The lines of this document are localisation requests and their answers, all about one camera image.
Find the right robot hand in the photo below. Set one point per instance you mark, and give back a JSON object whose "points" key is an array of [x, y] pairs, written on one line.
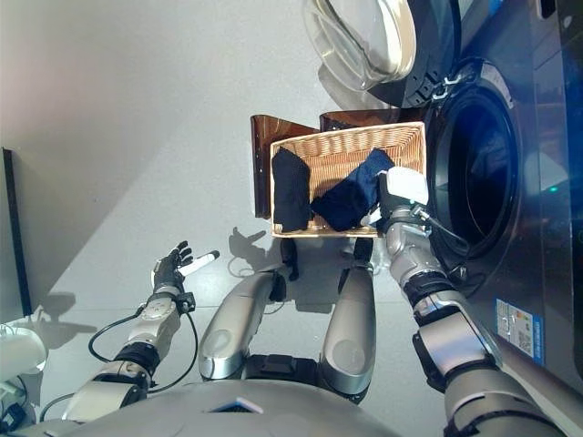
{"points": [[403, 186]]}

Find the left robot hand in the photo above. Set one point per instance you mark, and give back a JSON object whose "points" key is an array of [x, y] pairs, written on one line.
{"points": [[168, 273]]}

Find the blue cloth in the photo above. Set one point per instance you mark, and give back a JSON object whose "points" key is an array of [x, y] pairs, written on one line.
{"points": [[350, 196]]}

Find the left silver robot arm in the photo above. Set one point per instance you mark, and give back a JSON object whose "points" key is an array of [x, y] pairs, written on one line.
{"points": [[150, 318]]}

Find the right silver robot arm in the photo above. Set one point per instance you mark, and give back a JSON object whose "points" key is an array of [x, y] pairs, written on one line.
{"points": [[455, 341]]}

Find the round glass washing machine door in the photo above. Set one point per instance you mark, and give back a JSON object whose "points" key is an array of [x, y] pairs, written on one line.
{"points": [[378, 41]]}

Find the grey front-load washing machine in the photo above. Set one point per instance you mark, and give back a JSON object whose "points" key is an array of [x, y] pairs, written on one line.
{"points": [[546, 136]]}

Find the wicker laundry basket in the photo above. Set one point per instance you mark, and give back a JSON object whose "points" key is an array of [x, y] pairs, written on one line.
{"points": [[355, 145]]}

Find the left silver robot leg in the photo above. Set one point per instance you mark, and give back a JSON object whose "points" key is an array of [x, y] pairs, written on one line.
{"points": [[237, 314]]}

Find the silver robot leg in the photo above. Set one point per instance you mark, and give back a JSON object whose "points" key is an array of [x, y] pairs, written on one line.
{"points": [[237, 314], [350, 318]]}

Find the black folded cloth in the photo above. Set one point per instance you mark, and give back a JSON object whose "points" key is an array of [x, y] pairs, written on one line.
{"points": [[291, 191]]}

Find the brown glossy side table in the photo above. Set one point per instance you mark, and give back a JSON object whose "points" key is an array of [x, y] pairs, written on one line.
{"points": [[262, 173]]}

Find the right silver robot leg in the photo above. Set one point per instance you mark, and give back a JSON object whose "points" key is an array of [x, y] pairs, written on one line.
{"points": [[350, 318]]}

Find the silver robot torso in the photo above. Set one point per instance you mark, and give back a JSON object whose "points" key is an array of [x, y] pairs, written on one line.
{"points": [[228, 414]]}

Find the white blue energy label sticker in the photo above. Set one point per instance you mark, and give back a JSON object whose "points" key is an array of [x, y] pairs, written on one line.
{"points": [[519, 332]]}

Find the black power adapter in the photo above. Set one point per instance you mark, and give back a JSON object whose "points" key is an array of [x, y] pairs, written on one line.
{"points": [[13, 415]]}

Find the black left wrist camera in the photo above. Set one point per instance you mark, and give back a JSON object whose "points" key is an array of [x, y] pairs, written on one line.
{"points": [[187, 302]]}

